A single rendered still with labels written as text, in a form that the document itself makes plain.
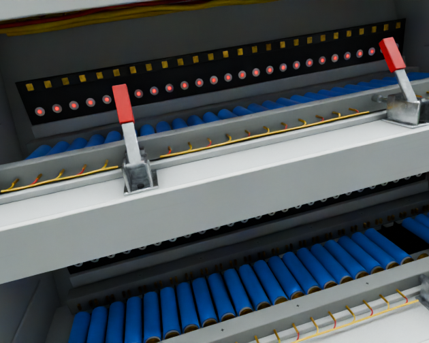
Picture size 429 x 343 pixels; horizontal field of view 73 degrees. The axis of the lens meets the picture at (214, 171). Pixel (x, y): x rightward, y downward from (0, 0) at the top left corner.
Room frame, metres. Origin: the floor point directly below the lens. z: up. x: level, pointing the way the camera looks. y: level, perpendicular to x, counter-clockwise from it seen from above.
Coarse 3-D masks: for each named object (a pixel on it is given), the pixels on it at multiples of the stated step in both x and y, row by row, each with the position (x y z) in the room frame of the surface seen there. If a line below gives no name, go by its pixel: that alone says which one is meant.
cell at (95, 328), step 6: (102, 306) 0.34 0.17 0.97; (96, 312) 0.33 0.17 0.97; (102, 312) 0.33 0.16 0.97; (96, 318) 0.33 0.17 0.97; (102, 318) 0.33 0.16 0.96; (90, 324) 0.32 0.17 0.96; (96, 324) 0.32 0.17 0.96; (102, 324) 0.32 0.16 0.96; (90, 330) 0.31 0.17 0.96; (96, 330) 0.31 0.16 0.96; (102, 330) 0.31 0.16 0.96; (90, 336) 0.30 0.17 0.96; (96, 336) 0.30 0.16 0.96; (102, 336) 0.31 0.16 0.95; (90, 342) 0.30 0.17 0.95; (96, 342) 0.30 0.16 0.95; (102, 342) 0.30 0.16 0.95
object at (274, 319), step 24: (408, 264) 0.32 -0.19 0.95; (336, 288) 0.31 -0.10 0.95; (360, 288) 0.30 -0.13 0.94; (384, 288) 0.30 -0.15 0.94; (408, 288) 0.31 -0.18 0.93; (264, 312) 0.29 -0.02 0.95; (288, 312) 0.29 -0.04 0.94; (312, 312) 0.29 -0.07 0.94; (336, 312) 0.30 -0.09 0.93; (384, 312) 0.29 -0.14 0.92; (192, 336) 0.28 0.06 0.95; (216, 336) 0.28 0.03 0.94; (240, 336) 0.28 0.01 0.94; (264, 336) 0.29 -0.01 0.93; (312, 336) 0.28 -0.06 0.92
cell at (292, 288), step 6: (270, 258) 0.38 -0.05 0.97; (276, 258) 0.37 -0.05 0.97; (270, 264) 0.37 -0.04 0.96; (276, 264) 0.36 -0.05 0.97; (282, 264) 0.36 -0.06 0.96; (276, 270) 0.36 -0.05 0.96; (282, 270) 0.35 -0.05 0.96; (288, 270) 0.35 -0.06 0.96; (276, 276) 0.35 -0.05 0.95; (282, 276) 0.34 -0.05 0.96; (288, 276) 0.34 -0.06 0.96; (282, 282) 0.34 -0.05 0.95; (288, 282) 0.33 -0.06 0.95; (294, 282) 0.33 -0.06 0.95; (288, 288) 0.33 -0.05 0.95; (294, 288) 0.32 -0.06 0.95; (300, 288) 0.32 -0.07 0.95; (288, 294) 0.32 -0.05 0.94; (294, 294) 0.32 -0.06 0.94
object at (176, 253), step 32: (384, 192) 0.44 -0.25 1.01; (416, 192) 0.45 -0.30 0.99; (288, 224) 0.42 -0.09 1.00; (160, 256) 0.39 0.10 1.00; (416, 256) 0.36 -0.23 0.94; (32, 320) 0.32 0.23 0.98; (64, 320) 0.36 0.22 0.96; (352, 320) 0.30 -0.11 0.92; (384, 320) 0.29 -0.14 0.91; (416, 320) 0.29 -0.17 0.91
